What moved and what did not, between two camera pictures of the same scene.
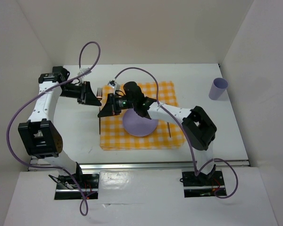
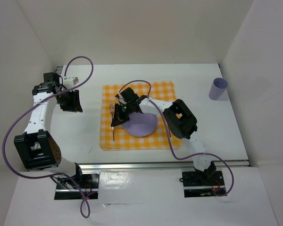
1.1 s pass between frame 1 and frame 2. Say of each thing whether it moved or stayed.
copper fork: moved
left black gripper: moved
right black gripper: moved
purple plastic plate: stayed
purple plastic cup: stayed
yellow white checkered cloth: stayed
